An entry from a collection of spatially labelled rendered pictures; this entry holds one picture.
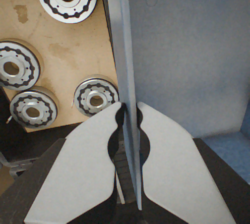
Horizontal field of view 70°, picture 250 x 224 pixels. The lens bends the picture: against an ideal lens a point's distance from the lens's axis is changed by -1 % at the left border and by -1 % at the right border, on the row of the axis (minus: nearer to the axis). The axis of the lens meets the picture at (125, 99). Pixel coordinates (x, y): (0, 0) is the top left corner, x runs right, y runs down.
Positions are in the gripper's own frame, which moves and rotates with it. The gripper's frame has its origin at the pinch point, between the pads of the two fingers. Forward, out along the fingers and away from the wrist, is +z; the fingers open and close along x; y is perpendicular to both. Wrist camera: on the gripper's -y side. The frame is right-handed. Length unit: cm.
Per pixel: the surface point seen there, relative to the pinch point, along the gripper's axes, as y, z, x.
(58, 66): 6.8, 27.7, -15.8
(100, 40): 1.6, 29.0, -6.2
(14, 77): 7.2, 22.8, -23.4
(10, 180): 47, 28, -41
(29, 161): 24.5, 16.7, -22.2
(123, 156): 36.8, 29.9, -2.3
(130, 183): 50, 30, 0
